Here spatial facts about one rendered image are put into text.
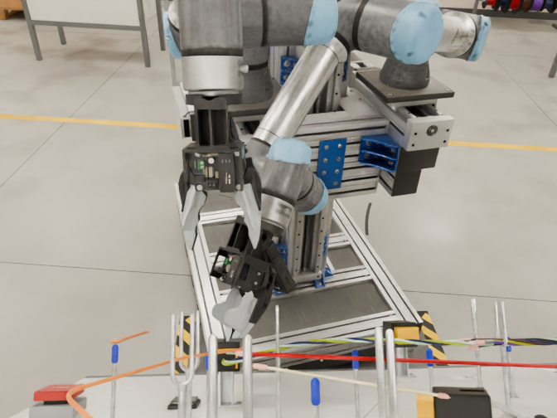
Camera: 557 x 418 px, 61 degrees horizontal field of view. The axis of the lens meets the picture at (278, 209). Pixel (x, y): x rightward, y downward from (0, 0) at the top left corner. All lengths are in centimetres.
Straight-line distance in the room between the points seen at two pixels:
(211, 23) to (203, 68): 5
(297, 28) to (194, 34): 17
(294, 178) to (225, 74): 29
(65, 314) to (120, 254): 44
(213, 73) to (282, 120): 42
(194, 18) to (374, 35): 53
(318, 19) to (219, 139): 23
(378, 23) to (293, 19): 36
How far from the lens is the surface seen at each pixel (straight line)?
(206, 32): 58
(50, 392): 74
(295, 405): 73
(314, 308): 202
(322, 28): 71
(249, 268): 77
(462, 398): 45
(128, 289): 245
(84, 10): 529
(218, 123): 59
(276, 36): 70
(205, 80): 58
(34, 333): 239
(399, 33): 102
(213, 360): 21
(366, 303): 207
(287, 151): 81
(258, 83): 132
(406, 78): 149
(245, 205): 62
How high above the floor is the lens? 168
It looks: 35 degrees down
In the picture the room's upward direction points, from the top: 2 degrees clockwise
